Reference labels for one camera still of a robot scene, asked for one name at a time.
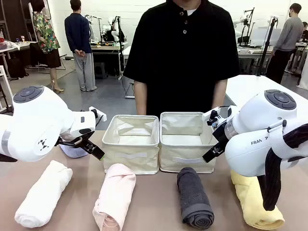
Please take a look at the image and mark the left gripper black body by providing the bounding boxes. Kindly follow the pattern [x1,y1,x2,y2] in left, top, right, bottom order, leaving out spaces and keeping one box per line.
[57,128,96,148]

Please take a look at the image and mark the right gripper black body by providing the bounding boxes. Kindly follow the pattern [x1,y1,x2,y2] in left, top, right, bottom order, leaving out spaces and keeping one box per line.
[211,121,230,145]

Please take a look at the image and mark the blue towel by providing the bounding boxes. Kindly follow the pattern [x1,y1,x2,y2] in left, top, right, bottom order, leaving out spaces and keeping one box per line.
[59,143,89,159]

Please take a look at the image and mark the dark grey towel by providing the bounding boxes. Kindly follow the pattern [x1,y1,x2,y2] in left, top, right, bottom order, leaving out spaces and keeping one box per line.
[177,167,215,229]

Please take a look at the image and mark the pink towel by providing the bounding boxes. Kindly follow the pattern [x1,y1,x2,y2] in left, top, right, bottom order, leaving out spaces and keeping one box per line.
[92,163,137,231]

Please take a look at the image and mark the white towel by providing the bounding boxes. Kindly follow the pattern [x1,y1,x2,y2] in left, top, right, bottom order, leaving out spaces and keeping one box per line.
[14,160,73,229]

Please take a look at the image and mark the yellow towel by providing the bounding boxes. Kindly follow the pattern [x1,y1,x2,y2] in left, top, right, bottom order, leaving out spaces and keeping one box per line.
[230,169,285,231]

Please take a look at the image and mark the person's left forearm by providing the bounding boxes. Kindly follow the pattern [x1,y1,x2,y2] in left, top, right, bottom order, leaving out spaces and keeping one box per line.
[211,78,228,109]

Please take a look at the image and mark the cream fabric storage bin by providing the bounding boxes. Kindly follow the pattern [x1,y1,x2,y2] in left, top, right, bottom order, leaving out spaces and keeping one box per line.
[158,111,218,174]
[101,114,161,175]

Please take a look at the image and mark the dark plastic stool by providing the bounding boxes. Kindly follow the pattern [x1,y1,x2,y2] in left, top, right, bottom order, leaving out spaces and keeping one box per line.
[93,62,108,79]

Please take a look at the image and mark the person in black polo shirt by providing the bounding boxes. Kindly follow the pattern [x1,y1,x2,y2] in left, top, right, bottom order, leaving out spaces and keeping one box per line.
[122,0,241,118]

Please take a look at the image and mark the background workbench table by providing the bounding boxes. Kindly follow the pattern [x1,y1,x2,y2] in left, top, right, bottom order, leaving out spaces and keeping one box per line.
[90,44,122,80]

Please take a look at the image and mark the person in navy sweater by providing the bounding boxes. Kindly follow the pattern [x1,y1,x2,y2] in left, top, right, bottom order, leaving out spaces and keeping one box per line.
[64,0,98,92]

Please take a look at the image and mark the black tall tripod stand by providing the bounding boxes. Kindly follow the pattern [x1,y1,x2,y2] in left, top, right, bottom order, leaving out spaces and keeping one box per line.
[256,16,279,77]

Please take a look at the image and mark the white equipment box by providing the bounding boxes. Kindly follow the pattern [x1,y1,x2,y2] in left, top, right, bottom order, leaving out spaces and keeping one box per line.
[250,26,282,48]

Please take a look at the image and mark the person in floral shirt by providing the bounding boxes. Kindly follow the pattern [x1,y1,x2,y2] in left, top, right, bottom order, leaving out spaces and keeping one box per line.
[30,0,65,93]

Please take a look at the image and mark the cluttered white table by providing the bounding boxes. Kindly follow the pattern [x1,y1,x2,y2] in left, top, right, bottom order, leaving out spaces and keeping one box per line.
[0,40,39,80]

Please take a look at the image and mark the person in grey sweater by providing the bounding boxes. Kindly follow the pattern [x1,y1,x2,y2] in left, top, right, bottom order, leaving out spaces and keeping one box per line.
[266,2,304,85]

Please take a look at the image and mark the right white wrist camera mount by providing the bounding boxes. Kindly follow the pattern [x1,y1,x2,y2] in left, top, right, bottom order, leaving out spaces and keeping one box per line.
[202,105,233,127]

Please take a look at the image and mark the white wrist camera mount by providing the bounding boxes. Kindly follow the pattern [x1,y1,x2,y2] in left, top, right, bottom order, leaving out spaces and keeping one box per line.
[202,105,233,127]
[88,106,107,123]

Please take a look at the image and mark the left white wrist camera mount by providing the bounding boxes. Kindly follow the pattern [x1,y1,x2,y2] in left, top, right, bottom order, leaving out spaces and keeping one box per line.
[88,106,107,123]

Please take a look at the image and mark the black cable bundle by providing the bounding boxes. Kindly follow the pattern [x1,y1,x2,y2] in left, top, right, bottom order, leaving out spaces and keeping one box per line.
[261,123,308,212]

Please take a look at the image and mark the white shelf frame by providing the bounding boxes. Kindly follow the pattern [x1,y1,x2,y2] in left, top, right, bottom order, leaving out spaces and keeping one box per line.
[0,64,14,109]

